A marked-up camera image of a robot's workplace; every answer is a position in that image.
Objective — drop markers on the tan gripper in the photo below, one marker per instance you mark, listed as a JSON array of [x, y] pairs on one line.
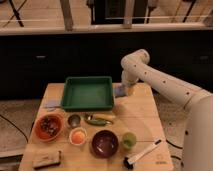
[[129, 89]]

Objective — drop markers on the blue sponge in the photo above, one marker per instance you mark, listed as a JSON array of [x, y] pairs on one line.
[[120, 91]]

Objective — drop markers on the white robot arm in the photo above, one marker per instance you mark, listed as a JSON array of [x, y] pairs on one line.
[[197, 154]]

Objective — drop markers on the green plastic tray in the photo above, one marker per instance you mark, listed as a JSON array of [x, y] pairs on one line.
[[91, 93]]

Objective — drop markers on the green chili pepper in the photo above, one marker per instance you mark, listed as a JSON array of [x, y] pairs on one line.
[[98, 121]]

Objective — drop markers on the green cup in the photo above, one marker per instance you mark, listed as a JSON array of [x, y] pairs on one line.
[[128, 140]]

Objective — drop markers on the dark purple bowl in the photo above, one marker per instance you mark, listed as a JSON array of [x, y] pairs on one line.
[[104, 144]]

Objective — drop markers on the small metal cup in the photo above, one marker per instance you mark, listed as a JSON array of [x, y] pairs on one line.
[[74, 120]]

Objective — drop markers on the small bowl with orange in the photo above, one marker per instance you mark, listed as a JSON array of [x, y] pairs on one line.
[[78, 136]]

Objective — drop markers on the small blue grey cloth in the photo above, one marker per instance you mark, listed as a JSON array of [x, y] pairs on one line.
[[51, 105]]

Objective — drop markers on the orange bowl with food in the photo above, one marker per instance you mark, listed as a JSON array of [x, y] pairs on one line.
[[48, 127]]

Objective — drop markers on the wooden handled utensil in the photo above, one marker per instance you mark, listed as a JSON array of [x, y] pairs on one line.
[[99, 116]]

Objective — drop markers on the white handled black brush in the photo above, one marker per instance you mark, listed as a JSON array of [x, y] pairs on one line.
[[130, 161]]

